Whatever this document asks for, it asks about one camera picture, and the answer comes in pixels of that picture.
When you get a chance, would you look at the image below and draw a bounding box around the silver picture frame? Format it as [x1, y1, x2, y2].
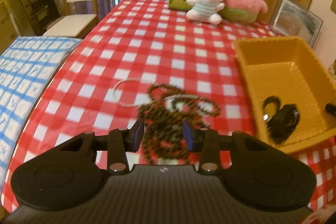
[269, 0, 323, 47]

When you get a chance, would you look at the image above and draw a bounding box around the blue checkered cloth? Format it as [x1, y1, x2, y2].
[0, 35, 83, 177]

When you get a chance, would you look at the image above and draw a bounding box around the red checkered tablecloth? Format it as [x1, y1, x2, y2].
[0, 0, 336, 214]

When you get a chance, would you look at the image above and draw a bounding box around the brown bead necklace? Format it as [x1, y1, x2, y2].
[138, 84, 222, 165]

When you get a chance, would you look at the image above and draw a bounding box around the silver chain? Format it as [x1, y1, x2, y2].
[112, 78, 210, 126]

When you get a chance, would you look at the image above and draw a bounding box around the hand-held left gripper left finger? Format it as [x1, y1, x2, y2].
[56, 119, 145, 174]

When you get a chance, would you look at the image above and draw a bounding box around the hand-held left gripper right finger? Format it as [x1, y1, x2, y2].
[182, 120, 273, 174]

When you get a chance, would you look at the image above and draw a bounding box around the yellow plastic tray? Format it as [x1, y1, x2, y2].
[233, 35, 336, 155]

